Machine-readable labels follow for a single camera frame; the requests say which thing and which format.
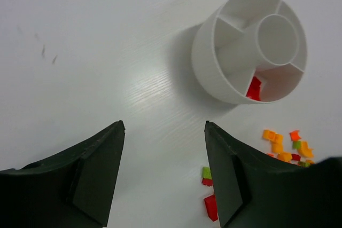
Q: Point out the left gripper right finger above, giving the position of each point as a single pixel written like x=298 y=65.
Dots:
x=253 y=189

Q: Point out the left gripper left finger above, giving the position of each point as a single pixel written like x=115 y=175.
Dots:
x=73 y=188

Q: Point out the red arch lego piece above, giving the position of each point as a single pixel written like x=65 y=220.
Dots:
x=211 y=207

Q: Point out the lime lego brick pair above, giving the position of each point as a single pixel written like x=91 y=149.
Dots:
x=206 y=173

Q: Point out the white divided round container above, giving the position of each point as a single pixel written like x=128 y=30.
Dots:
x=247 y=38

